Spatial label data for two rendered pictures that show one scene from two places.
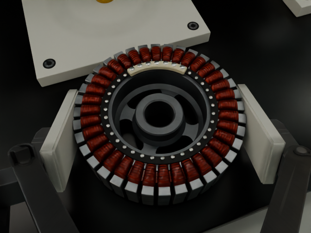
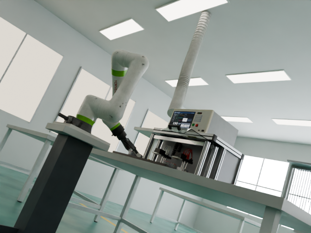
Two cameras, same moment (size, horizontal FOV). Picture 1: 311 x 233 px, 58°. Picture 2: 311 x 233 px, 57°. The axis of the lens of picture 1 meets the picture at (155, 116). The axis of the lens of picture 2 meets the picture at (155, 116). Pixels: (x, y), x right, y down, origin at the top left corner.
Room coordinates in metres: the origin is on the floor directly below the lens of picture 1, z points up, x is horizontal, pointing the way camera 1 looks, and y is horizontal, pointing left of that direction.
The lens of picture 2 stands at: (-0.52, -2.12, 0.57)
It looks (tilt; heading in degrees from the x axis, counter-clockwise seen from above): 14 degrees up; 73
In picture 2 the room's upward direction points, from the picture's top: 21 degrees clockwise
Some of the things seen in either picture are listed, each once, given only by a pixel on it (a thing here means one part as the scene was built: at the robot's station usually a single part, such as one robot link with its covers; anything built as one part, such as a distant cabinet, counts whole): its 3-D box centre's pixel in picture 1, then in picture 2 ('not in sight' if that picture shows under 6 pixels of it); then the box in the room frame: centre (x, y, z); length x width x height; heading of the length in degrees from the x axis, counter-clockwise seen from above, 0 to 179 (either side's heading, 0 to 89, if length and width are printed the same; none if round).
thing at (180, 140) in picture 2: not in sight; (177, 140); (0.36, -0.03, 1.03); 0.62 x 0.01 x 0.03; 110
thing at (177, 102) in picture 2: not in sight; (190, 60); (0.70, 1.29, 2.42); 0.43 x 0.31 x 1.79; 110
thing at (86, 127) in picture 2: not in sight; (75, 123); (-0.43, -0.25, 0.80); 0.26 x 0.15 x 0.06; 28
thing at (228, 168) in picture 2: not in sight; (226, 174); (0.76, -0.23, 0.91); 0.28 x 0.03 x 0.32; 20
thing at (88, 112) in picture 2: not in sight; (91, 110); (-0.37, -0.23, 0.92); 0.16 x 0.13 x 0.19; 143
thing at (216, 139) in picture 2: not in sight; (196, 143); (0.57, 0.05, 1.09); 0.68 x 0.44 x 0.05; 110
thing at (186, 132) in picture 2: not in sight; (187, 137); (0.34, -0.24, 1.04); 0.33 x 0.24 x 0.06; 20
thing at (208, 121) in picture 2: not in sight; (202, 129); (0.57, 0.03, 1.22); 0.44 x 0.39 x 0.20; 110
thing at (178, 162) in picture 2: not in sight; (184, 159); (0.51, 0.02, 0.92); 0.66 x 0.01 x 0.30; 110
